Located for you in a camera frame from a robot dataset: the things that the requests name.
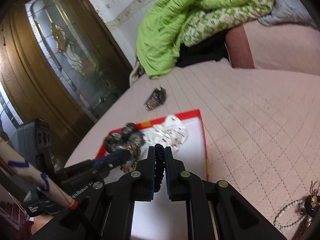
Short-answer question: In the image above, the grey furry scrunchie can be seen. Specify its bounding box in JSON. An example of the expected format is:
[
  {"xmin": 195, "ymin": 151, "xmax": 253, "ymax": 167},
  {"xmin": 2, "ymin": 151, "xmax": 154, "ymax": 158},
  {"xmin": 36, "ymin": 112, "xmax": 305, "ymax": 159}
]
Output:
[{"xmin": 103, "ymin": 122, "xmax": 145, "ymax": 153}]

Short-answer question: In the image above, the pink bolster cushion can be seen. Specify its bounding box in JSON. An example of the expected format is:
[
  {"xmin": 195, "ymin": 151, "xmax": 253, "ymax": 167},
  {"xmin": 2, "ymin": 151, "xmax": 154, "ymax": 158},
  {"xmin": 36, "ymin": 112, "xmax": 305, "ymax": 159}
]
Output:
[{"xmin": 226, "ymin": 21, "xmax": 319, "ymax": 75}]

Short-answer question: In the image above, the green quilted comforter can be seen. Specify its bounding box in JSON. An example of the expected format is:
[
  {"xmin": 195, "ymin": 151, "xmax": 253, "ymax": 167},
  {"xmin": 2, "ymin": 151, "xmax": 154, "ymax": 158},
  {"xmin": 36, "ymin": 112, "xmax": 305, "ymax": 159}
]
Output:
[{"xmin": 136, "ymin": 0, "xmax": 274, "ymax": 79}]

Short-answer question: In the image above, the wooden glass door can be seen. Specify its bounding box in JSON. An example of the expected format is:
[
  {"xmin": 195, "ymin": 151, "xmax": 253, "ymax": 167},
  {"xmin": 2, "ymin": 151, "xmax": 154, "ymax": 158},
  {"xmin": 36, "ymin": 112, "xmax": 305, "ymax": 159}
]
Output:
[{"xmin": 1, "ymin": 0, "xmax": 131, "ymax": 163}]

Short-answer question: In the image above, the red white shallow box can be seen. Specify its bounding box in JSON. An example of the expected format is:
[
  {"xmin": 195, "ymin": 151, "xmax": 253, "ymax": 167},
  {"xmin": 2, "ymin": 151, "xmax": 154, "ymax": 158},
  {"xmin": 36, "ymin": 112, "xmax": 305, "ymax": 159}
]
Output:
[{"xmin": 94, "ymin": 108, "xmax": 211, "ymax": 240}]

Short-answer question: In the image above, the white cherry print scrunchie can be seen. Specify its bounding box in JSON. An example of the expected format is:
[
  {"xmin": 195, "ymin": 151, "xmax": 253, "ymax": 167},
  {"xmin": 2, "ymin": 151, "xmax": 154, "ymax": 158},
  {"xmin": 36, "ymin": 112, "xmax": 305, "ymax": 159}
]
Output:
[{"xmin": 143, "ymin": 115, "xmax": 188, "ymax": 153}]

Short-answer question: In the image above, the grey quilted pillow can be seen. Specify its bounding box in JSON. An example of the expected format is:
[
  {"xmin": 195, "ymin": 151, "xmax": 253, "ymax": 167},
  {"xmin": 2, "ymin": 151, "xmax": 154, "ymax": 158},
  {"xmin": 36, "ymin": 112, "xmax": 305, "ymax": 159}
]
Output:
[{"xmin": 258, "ymin": 0, "xmax": 317, "ymax": 29}]

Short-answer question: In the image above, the white marked tube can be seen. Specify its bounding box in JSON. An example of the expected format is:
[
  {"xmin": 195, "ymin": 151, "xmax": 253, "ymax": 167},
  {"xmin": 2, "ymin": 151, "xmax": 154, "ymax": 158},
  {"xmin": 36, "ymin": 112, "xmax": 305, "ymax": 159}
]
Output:
[{"xmin": 1, "ymin": 138, "xmax": 78, "ymax": 210}]

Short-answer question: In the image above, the leopard print hair tie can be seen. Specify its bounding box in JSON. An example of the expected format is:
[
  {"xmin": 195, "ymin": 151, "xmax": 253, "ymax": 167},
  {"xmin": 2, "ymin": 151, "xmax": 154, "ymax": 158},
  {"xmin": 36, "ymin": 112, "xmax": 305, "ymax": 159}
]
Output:
[{"xmin": 120, "ymin": 142, "xmax": 142, "ymax": 173}]

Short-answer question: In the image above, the white pearl bracelet green bead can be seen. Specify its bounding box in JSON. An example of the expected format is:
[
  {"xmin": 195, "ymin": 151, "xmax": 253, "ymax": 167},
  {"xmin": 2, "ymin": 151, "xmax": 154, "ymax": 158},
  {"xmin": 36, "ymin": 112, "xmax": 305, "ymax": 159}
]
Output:
[{"xmin": 273, "ymin": 199, "xmax": 312, "ymax": 231}]

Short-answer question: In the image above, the brown hair claw clip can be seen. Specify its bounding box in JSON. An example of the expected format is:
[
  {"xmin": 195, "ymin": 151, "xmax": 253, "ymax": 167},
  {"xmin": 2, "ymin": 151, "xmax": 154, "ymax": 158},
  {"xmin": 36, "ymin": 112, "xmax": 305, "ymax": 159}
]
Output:
[{"xmin": 144, "ymin": 87, "xmax": 167, "ymax": 111}]

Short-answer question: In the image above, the black small scrunchie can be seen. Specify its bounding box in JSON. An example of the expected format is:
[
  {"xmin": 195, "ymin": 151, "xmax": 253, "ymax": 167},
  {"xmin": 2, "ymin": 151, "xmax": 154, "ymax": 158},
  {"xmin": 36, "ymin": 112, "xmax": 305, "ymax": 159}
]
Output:
[{"xmin": 154, "ymin": 144, "xmax": 165, "ymax": 193}]

